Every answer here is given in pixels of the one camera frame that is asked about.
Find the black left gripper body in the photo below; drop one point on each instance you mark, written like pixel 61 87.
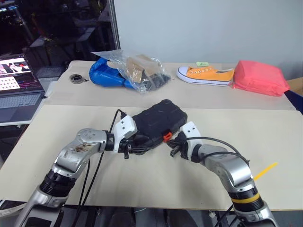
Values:
pixel 125 146

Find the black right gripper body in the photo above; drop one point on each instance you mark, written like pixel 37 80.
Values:
pixel 181 146

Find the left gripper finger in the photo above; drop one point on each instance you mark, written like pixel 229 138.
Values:
pixel 144 140
pixel 140 150

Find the black plastic tool case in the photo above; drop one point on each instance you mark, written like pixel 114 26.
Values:
pixel 161 118

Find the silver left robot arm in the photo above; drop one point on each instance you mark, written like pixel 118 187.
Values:
pixel 78 153

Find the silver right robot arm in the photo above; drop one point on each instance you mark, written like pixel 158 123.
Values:
pixel 232 170

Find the clear plastic bag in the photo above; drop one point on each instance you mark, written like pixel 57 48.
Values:
pixel 151 71

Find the small brown cardboard box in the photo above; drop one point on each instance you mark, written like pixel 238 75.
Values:
pixel 136 68

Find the blue plastic bag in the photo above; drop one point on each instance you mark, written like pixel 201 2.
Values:
pixel 106 75

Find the yellow canvas sneaker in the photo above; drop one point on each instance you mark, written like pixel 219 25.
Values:
pixel 208 75

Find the green sticky note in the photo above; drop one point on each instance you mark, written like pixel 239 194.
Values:
pixel 202 63

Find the yellow tape strip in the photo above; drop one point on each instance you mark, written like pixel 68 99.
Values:
pixel 266 170

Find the red fabric pouch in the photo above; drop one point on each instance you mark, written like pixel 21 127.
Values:
pixel 258 78

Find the open grey laptop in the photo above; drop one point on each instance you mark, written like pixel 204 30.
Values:
pixel 16 94

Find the blue chair seat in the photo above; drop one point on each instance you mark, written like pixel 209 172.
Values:
pixel 296 99

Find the brown cardboard carton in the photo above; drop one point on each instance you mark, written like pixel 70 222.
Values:
pixel 296 85

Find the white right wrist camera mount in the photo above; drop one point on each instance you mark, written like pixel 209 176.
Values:
pixel 190 131

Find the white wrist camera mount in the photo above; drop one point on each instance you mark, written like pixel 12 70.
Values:
pixel 124 127
pixel 190 131

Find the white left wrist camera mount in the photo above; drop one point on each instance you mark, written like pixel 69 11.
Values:
pixel 124 127

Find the aluminium frame post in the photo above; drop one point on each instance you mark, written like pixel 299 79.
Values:
pixel 115 23

